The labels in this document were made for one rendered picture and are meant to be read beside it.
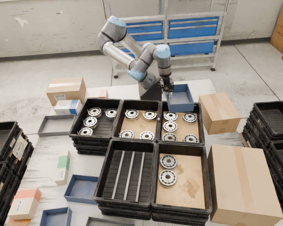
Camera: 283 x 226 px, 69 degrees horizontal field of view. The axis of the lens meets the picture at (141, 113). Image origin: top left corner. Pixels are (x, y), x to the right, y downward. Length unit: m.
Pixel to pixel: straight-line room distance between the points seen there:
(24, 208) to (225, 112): 1.47
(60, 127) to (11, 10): 2.96
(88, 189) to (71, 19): 3.27
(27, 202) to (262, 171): 1.37
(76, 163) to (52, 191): 0.23
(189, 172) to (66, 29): 3.55
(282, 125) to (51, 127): 2.08
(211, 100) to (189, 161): 0.61
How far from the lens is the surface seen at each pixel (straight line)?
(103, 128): 1.57
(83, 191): 1.46
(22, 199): 1.52
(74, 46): 4.38
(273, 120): 2.32
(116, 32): 1.45
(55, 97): 2.05
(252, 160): 1.39
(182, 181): 1.29
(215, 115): 1.63
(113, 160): 1.38
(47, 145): 1.79
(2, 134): 2.44
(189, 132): 1.51
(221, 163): 1.31
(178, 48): 3.40
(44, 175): 1.63
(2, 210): 2.21
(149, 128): 1.52
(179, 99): 1.39
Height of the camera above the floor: 1.96
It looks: 44 degrees down
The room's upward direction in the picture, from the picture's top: 4 degrees counter-clockwise
